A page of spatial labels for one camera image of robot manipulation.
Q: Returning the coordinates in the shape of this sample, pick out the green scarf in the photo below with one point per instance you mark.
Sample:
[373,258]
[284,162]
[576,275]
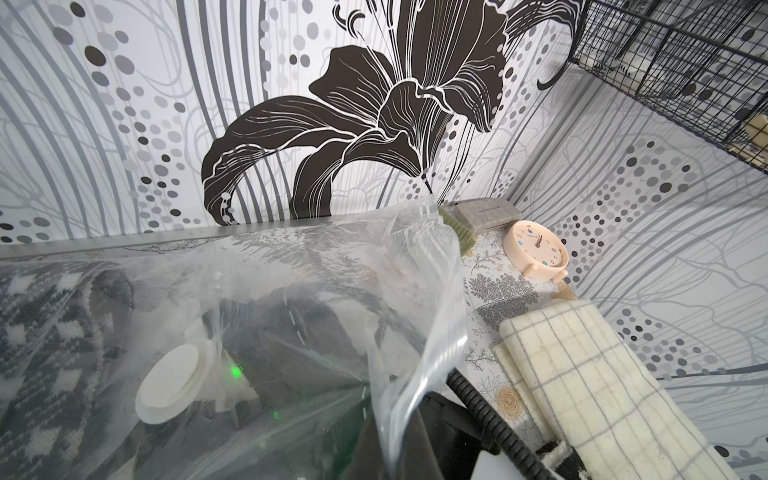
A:
[465,237]

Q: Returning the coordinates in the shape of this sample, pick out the clear plastic vacuum bag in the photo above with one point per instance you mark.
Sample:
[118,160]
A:
[262,355]

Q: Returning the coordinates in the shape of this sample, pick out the cream checked scarf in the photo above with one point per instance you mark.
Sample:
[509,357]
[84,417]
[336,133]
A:
[595,394]

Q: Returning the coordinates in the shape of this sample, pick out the black patterned cloth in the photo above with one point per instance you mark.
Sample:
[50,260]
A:
[62,328]

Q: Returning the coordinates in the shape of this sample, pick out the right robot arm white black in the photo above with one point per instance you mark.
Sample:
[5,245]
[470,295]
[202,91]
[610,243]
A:
[465,440]

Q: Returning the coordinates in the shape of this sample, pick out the grey sponge block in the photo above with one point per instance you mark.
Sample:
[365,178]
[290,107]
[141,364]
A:
[482,215]

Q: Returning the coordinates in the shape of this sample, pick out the pink round clock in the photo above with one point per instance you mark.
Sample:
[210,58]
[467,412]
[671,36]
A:
[536,252]

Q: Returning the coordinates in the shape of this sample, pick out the black wire basket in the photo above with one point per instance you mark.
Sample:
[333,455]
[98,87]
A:
[700,64]

